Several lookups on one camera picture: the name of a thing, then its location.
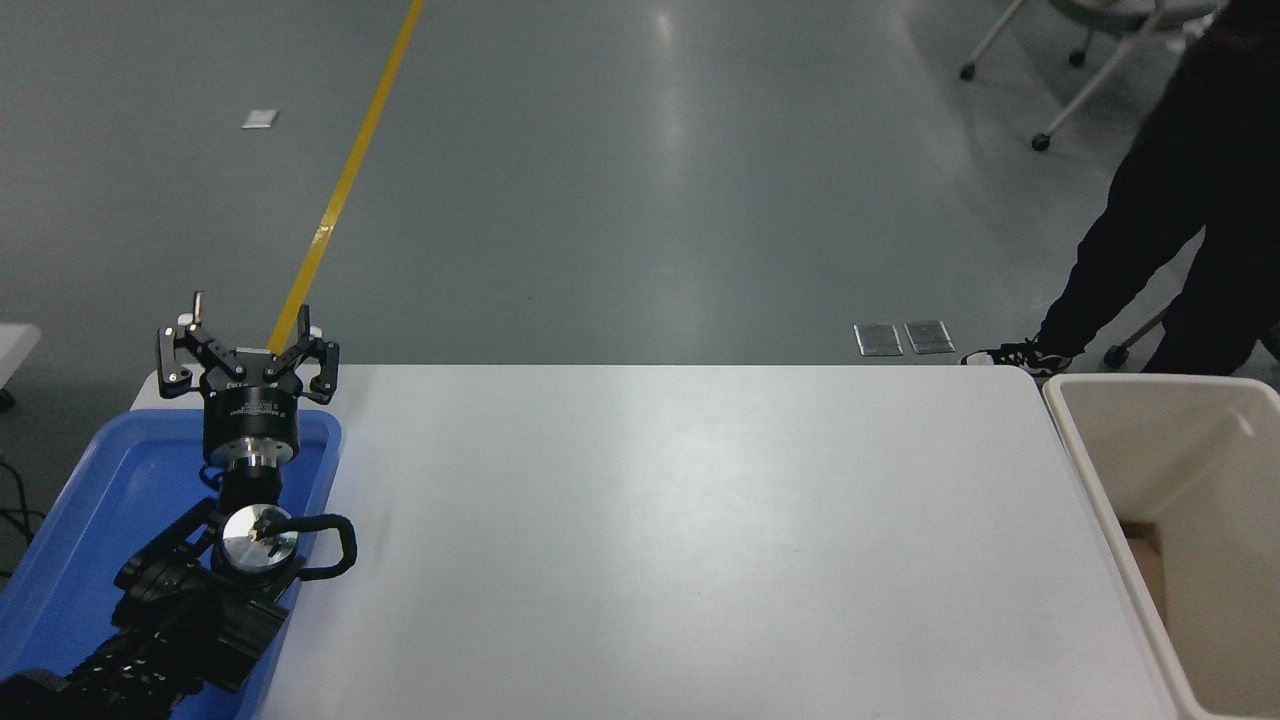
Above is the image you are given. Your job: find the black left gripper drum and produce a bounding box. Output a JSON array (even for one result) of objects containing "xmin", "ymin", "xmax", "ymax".
[{"xmin": 202, "ymin": 349, "xmax": 302, "ymax": 464}]

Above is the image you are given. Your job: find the blue plastic tray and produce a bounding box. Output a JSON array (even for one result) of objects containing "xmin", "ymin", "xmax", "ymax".
[{"xmin": 0, "ymin": 407, "xmax": 344, "ymax": 720}]

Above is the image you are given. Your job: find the yellow floor tape line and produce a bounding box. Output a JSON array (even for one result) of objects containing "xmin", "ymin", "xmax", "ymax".
[{"xmin": 266, "ymin": 0, "xmax": 427, "ymax": 356}]

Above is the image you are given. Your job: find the small white side table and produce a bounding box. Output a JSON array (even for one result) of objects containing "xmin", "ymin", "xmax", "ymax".
[{"xmin": 0, "ymin": 321, "xmax": 44, "ymax": 391}]

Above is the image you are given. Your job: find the dark chair caster leg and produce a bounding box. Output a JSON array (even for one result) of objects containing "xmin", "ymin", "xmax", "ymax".
[{"xmin": 1102, "ymin": 308, "xmax": 1169, "ymax": 369}]

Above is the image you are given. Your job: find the white wheeled chair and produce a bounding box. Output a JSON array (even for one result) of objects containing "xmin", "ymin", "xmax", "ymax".
[{"xmin": 959, "ymin": 0, "xmax": 1227, "ymax": 152}]

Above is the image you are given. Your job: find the large pale plastic bin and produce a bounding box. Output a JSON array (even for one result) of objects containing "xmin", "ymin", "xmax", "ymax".
[{"xmin": 1042, "ymin": 373, "xmax": 1280, "ymax": 720}]

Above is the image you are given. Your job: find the person in dark trousers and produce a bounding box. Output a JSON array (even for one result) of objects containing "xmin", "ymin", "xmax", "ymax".
[{"xmin": 959, "ymin": 0, "xmax": 1280, "ymax": 378}]

